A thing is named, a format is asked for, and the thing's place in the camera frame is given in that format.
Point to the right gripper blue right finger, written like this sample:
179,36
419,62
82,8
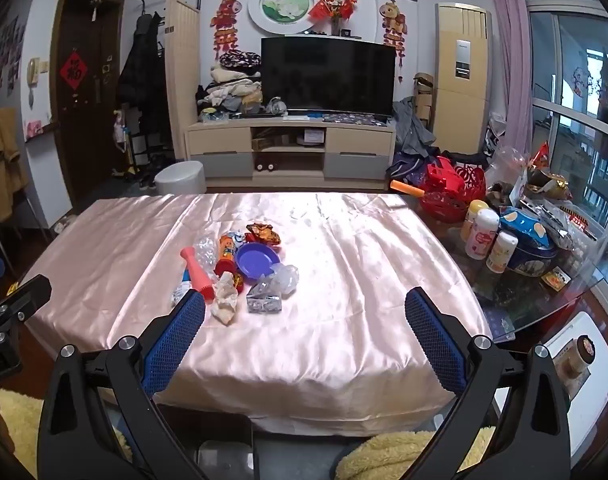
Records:
439,336

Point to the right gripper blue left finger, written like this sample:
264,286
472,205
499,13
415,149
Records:
166,340

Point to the small blue white bottle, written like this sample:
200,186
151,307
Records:
182,288

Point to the white tissue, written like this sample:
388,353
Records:
226,298

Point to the pink plastic vase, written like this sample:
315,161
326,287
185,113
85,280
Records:
198,277

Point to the orange tube red cap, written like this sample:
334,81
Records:
225,259

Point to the silver foil wrapper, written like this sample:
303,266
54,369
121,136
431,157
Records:
261,300

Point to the clear plastic bag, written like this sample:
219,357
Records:
206,254

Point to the purple plastic plate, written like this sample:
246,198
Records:
255,260

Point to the red gold foil wrapper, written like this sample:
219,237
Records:
262,233

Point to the red gold ornament ball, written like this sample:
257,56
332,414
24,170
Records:
238,281

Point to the blue white wrapper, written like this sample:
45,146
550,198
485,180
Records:
238,239

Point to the yellow fluffy blanket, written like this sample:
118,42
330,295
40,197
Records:
386,456

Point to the white pink label bottle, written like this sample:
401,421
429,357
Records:
482,234

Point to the white cream small bottle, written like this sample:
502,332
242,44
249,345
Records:
501,252

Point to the pink satin tablecloth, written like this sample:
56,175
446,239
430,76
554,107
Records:
318,345

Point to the blue round tin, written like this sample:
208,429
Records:
535,252

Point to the yellow lid white bottle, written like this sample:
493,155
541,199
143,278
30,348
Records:
474,208

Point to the red plastic basket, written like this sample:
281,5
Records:
450,188

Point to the brown hanging jacket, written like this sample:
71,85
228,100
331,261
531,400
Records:
13,177

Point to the white bin lid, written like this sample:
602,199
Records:
580,355

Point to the grey round stool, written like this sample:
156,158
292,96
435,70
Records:
182,178

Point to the beige tv cabinet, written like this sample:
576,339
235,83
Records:
292,153

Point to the red diamond door sign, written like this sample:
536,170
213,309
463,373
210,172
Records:
73,70

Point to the black coat on rack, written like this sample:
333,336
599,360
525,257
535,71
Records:
142,81

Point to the pile of folded clothes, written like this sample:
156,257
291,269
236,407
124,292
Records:
235,86

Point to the black flat television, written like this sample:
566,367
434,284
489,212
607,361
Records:
328,74

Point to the beige standing air conditioner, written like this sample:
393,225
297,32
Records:
463,75

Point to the dark wooden door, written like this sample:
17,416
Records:
85,117

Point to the pink curtain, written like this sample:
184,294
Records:
515,34

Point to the orange stick handle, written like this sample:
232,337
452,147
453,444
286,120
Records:
407,189

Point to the round lotus wall picture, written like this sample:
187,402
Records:
281,17

